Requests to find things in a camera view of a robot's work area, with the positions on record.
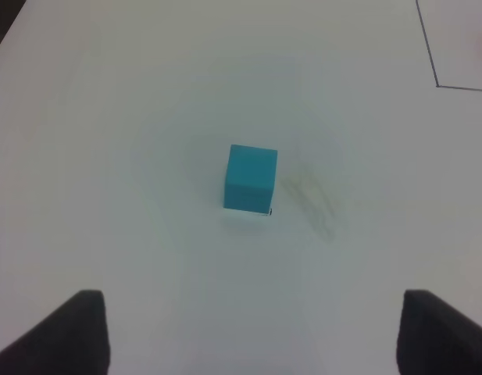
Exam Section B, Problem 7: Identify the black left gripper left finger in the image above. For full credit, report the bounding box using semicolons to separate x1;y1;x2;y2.
0;290;109;374

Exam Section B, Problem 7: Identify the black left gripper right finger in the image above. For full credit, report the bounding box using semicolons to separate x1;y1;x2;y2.
396;290;482;374

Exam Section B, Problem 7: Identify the blue cube block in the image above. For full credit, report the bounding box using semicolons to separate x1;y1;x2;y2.
223;145;278;215

